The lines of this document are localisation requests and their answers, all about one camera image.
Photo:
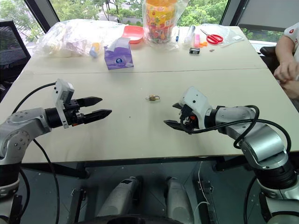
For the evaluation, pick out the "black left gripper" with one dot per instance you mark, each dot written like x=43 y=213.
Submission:
x=74 y=116

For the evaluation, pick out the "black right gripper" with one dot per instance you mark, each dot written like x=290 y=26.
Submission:
x=189 y=122

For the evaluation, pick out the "person's bare forearm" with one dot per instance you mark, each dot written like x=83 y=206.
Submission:
x=285 y=49

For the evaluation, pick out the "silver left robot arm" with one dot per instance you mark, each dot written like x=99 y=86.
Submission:
x=25 y=124

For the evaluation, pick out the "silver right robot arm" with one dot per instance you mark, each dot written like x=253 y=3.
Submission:
x=259 y=142

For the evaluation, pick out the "person's bare hand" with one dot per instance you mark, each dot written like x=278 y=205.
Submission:
x=285 y=72

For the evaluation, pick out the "small brass padlock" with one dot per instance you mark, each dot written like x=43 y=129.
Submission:
x=154 y=97

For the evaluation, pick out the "purple tissue box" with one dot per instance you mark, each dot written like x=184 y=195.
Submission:
x=118 y=56

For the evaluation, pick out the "small yellow blue bottle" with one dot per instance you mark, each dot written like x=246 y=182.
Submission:
x=94 y=49

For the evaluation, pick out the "small black box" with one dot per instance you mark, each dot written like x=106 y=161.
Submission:
x=194 y=51

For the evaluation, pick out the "large clear plastic bag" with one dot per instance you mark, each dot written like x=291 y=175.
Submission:
x=70 y=38

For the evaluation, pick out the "small orange plastic piece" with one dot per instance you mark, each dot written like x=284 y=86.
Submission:
x=203 y=44

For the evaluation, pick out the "pink plastic strip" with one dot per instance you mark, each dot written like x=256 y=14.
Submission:
x=197 y=39

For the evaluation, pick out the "blue pen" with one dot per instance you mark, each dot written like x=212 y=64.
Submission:
x=177 y=35

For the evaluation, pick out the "clear plastic tube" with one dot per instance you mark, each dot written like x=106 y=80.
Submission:
x=189 y=35

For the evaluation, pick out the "red plastic bowl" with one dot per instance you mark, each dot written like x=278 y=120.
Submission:
x=133 y=33

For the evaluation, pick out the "grey rounded casing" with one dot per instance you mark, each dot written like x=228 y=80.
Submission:
x=178 y=200
x=119 y=198

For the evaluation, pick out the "bagged colourful snack jar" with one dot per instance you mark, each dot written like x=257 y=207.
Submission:
x=160 y=21

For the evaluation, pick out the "flat clear plastic bag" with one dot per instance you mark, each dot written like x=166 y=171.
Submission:
x=231 y=35

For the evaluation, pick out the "black mesh office chair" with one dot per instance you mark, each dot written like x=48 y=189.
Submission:
x=11 y=46

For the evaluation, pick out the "dark window pillar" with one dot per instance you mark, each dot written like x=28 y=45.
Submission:
x=233 y=11
x=40 y=14

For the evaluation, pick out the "black seat beside person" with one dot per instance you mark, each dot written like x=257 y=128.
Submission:
x=268 y=57

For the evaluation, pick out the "person's bare leg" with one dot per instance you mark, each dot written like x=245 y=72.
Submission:
x=292 y=89

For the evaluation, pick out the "person's white shirt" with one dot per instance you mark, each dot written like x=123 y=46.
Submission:
x=293 y=35

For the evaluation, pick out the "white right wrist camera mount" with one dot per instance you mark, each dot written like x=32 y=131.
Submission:
x=195 y=102

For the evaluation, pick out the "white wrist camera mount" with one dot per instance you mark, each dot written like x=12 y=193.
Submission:
x=62 y=91
x=195 y=102

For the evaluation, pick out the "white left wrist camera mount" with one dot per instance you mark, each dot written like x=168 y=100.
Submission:
x=62 y=91

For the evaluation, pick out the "black table frame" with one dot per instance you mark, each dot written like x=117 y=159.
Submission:
x=116 y=164

